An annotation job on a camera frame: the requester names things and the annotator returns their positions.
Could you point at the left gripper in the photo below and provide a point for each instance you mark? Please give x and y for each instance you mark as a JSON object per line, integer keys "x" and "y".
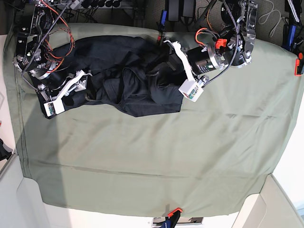
{"x": 191, "y": 77}

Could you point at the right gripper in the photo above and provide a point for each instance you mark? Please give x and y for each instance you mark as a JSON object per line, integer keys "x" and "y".
{"x": 81, "y": 81}

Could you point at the dark navy T-shirt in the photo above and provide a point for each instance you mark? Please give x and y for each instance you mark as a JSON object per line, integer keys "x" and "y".
{"x": 129, "y": 73}

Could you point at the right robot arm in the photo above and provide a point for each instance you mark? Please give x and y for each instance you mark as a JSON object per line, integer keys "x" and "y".
{"x": 34, "y": 54}

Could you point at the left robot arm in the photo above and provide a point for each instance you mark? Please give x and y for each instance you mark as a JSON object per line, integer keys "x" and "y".
{"x": 232, "y": 46}

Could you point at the orange black top clamp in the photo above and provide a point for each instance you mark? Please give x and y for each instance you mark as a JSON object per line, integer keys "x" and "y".
{"x": 160, "y": 38}

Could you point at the orange black clamp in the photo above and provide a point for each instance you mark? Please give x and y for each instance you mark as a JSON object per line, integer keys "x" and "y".
{"x": 160, "y": 38}
{"x": 299, "y": 65}
{"x": 172, "y": 218}

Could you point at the black power bricks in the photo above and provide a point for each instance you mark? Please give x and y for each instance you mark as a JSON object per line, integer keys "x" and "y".
{"x": 180, "y": 8}

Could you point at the olive green table cloth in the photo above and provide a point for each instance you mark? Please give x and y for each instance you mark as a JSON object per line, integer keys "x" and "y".
{"x": 206, "y": 159}

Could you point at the orange black right clamp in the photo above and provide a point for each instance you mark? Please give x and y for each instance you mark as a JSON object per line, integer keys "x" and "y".
{"x": 299, "y": 65}

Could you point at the orange black bottom clamp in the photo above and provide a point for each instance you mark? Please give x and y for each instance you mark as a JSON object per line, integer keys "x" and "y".
{"x": 172, "y": 218}

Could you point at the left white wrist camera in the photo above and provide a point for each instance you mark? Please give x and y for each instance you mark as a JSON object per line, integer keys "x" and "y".
{"x": 191, "y": 90}

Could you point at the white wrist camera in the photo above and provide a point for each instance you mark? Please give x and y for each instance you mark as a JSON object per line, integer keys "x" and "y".
{"x": 191, "y": 90}
{"x": 54, "y": 107}

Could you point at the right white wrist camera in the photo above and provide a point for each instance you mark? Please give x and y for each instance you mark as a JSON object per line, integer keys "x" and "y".
{"x": 54, "y": 107}

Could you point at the blue handled clamp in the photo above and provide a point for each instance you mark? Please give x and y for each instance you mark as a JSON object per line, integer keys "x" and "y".
{"x": 163, "y": 17}

